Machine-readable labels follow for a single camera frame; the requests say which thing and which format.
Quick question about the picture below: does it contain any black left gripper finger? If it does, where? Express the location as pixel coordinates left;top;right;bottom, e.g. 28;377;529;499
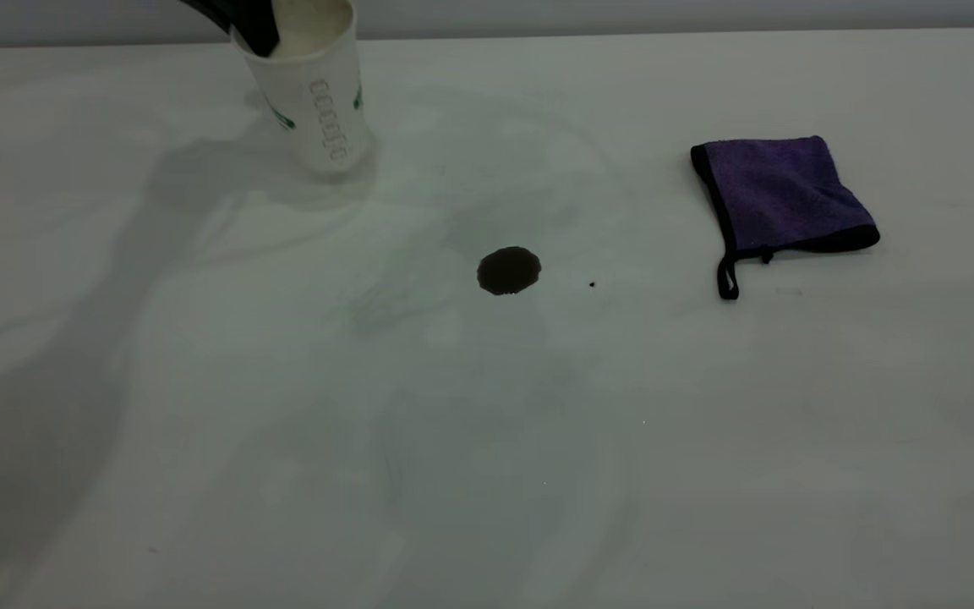
178;0;282;58

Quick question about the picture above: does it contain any white paper coffee cup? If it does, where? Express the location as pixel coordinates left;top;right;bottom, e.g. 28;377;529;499
230;0;375;177

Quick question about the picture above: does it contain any purple cloth with black trim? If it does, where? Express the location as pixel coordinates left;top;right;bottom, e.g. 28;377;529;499
690;135;882;301

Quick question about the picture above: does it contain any dark brown coffee spill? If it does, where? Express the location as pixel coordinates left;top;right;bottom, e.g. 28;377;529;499
477;246;543;297

